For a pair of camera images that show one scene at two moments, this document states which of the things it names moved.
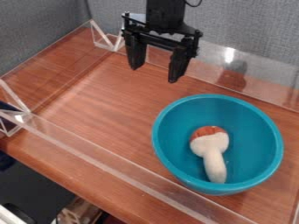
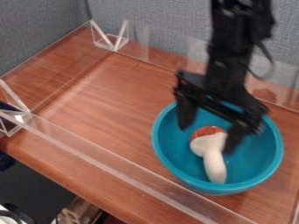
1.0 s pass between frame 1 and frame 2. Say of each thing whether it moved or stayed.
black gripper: moved
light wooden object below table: stayed
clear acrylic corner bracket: stayed
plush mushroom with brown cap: stayed
